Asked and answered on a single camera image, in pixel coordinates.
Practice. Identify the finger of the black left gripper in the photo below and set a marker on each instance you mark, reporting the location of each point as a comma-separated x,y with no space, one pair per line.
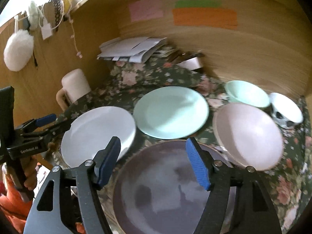
49,132
33,124

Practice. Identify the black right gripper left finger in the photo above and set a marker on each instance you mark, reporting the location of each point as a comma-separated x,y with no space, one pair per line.
51,211

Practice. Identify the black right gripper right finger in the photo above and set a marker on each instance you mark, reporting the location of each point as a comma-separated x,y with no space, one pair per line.
240,191

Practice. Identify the white plate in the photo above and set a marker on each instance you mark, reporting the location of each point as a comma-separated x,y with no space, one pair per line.
92,131

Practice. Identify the dark purple plate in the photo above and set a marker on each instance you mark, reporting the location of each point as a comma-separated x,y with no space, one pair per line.
156,191

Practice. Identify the mint green plate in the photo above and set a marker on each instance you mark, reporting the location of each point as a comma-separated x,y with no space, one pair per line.
171,112

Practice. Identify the left hand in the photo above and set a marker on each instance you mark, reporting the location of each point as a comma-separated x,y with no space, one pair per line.
29,171

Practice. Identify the white mug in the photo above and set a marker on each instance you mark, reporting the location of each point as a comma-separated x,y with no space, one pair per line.
74,86

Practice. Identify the orange left sleeve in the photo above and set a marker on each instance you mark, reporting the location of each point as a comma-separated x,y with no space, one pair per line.
14,208

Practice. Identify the white fluffy ornament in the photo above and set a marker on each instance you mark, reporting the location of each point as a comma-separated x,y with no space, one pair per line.
18,50

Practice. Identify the pink bowl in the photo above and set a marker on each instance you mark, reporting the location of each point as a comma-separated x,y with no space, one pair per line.
248,136

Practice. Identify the hanging white tag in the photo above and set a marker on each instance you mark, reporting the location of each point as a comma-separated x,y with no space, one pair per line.
46,31

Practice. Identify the stack of papers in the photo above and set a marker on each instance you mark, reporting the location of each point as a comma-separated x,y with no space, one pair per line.
134,50

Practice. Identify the white black spotted bowl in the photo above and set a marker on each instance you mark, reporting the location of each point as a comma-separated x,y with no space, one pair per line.
284,111

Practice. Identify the floral green cloth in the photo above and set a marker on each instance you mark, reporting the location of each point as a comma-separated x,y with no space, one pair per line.
289,183

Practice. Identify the mint green bowl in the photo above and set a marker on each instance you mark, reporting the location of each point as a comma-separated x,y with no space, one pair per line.
247,93

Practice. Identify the pink sticky note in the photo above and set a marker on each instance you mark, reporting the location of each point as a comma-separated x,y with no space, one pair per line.
143,10

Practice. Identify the small white box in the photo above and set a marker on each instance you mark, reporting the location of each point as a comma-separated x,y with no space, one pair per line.
190,61

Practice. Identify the green sticky note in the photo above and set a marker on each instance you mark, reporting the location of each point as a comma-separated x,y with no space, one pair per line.
197,3

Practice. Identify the orange sticky note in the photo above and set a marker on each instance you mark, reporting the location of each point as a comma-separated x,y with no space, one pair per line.
206,16

